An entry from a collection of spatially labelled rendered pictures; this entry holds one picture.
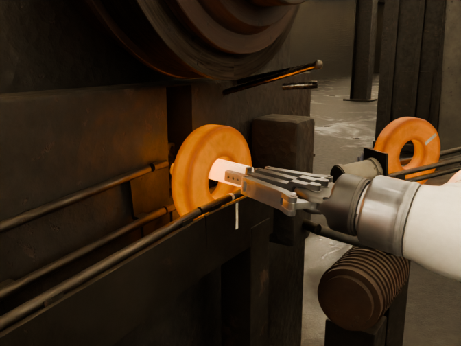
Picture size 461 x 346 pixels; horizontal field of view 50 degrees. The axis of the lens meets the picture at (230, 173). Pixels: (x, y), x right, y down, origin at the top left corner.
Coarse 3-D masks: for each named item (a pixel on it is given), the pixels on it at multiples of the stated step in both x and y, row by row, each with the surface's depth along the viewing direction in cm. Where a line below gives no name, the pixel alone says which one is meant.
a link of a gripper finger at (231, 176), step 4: (228, 172) 69; (232, 172) 70; (236, 172) 70; (224, 176) 70; (228, 176) 70; (232, 176) 69; (236, 176) 69; (240, 176) 68; (224, 180) 70; (228, 180) 70; (232, 180) 69; (236, 180) 69; (240, 180) 69; (240, 184) 69; (244, 184) 66; (244, 188) 66
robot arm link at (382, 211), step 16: (384, 176) 59; (368, 192) 57; (384, 192) 57; (400, 192) 56; (368, 208) 57; (384, 208) 56; (400, 208) 55; (368, 224) 57; (384, 224) 56; (400, 224) 55; (368, 240) 58; (384, 240) 56; (400, 240) 55
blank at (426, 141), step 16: (384, 128) 103; (400, 128) 101; (416, 128) 102; (432, 128) 104; (384, 144) 100; (400, 144) 102; (416, 144) 106; (432, 144) 105; (416, 160) 106; (432, 160) 106
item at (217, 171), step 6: (216, 162) 72; (222, 162) 71; (216, 168) 72; (222, 168) 71; (228, 168) 71; (234, 168) 70; (240, 168) 70; (210, 174) 73; (216, 174) 72; (222, 174) 72; (216, 180) 72; (222, 180) 72; (240, 186) 70
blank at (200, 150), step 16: (208, 128) 70; (224, 128) 71; (192, 144) 68; (208, 144) 68; (224, 144) 71; (240, 144) 75; (176, 160) 68; (192, 160) 66; (208, 160) 69; (240, 160) 75; (176, 176) 67; (192, 176) 67; (208, 176) 69; (176, 192) 68; (192, 192) 67; (208, 192) 70; (224, 192) 75; (176, 208) 69; (192, 208) 68
